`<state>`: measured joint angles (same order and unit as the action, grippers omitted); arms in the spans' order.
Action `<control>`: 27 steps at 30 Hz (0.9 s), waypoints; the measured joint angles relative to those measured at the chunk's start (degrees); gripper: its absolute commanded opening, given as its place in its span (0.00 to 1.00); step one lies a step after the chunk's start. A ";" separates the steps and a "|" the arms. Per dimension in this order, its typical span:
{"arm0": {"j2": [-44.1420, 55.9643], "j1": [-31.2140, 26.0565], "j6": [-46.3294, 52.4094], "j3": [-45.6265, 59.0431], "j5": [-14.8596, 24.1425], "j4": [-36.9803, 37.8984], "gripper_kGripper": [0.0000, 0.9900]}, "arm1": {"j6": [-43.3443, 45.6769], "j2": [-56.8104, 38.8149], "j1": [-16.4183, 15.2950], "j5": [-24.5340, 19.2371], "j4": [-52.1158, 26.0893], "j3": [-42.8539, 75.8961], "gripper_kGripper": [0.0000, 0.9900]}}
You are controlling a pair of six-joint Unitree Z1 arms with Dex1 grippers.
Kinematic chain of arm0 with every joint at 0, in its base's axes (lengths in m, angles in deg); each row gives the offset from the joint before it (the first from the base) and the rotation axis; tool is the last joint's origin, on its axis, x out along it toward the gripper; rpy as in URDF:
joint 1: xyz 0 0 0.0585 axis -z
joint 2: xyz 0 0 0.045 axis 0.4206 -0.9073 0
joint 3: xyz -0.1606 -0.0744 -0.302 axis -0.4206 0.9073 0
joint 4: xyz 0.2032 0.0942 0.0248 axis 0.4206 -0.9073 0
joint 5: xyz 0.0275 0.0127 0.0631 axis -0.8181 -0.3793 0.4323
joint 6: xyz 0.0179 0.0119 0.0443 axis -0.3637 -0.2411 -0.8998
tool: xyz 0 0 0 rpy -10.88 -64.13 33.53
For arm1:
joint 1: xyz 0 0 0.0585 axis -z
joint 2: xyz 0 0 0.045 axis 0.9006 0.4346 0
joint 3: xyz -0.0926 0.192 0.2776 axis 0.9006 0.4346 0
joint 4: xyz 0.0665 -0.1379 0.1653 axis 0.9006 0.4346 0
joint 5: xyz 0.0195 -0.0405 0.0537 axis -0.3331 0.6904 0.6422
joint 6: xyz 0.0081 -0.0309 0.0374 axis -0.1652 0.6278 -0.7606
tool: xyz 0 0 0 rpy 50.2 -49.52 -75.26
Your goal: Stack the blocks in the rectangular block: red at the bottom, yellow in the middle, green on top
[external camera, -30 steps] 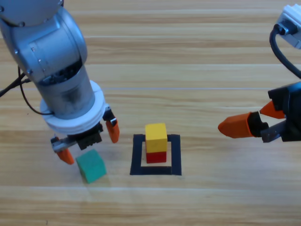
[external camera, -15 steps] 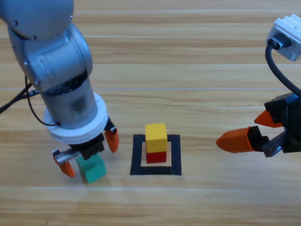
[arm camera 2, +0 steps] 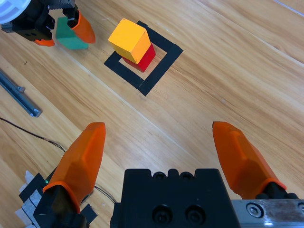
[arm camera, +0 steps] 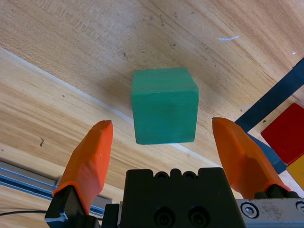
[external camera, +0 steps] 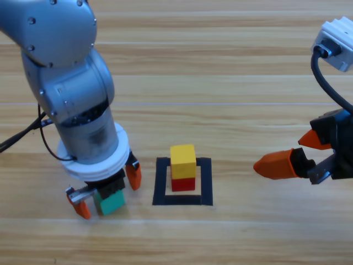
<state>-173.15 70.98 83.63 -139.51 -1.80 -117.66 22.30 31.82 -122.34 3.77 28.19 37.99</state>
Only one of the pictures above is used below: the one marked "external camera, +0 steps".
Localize black tape square outline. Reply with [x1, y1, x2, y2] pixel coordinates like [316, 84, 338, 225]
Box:
[152, 156, 214, 206]

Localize green cube block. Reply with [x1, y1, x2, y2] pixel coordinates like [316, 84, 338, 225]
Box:
[93, 189, 126, 216]

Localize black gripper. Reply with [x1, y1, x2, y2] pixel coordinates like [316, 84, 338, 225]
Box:
[253, 109, 353, 185]
[66, 150, 142, 220]

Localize red cube block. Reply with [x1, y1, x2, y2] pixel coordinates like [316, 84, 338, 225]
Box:
[170, 176, 196, 192]

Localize yellow cube block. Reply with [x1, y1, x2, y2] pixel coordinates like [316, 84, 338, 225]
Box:
[169, 144, 197, 179]

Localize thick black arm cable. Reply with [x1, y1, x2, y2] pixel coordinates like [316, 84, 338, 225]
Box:
[0, 112, 55, 154]

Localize thin black arm wire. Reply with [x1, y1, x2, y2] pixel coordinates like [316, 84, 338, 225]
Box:
[37, 103, 78, 162]

